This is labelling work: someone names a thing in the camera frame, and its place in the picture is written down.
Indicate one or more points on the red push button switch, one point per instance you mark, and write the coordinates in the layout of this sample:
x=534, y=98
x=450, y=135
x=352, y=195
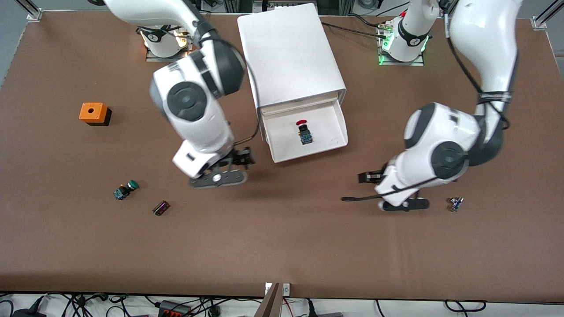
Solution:
x=305, y=136

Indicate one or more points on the white plastic drawer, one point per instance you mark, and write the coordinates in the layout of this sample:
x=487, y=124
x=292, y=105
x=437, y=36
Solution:
x=326, y=132

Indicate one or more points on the small blue metal component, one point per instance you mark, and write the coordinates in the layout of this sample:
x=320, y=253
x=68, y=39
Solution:
x=456, y=204

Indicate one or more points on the orange box with black base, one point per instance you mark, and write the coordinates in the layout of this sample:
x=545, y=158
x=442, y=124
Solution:
x=92, y=112

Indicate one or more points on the green push button switch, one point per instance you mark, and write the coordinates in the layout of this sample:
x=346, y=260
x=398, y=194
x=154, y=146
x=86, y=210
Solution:
x=125, y=190

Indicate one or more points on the aluminium profile bar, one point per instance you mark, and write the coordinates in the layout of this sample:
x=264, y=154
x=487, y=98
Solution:
x=269, y=306

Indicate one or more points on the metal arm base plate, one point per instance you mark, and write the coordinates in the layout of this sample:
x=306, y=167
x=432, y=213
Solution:
x=167, y=59
x=401, y=63

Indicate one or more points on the aluminium corner bracket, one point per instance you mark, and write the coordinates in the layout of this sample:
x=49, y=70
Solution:
x=539, y=23
x=34, y=14

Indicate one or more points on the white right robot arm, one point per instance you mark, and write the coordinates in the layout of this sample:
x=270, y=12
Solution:
x=189, y=101

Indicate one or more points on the white drawer cabinet shell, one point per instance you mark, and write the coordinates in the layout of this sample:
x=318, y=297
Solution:
x=291, y=53

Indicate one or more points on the small white bracket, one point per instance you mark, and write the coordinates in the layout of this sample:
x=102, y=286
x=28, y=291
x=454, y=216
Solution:
x=286, y=289
x=268, y=288

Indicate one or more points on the black orange power strip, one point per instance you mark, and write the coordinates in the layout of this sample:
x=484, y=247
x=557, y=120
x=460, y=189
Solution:
x=174, y=310

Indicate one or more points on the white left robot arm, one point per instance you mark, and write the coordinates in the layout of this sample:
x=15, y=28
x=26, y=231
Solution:
x=484, y=44

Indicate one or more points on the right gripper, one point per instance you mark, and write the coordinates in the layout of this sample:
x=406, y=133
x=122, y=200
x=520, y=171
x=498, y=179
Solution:
x=241, y=158

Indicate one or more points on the small black purple component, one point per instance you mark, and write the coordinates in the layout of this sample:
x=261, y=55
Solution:
x=161, y=208

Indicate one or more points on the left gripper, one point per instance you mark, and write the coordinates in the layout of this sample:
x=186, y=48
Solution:
x=371, y=177

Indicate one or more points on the black power adapter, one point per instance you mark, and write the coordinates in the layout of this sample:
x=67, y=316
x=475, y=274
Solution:
x=28, y=313

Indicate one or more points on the black plug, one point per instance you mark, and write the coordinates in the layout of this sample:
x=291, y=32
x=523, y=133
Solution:
x=310, y=308

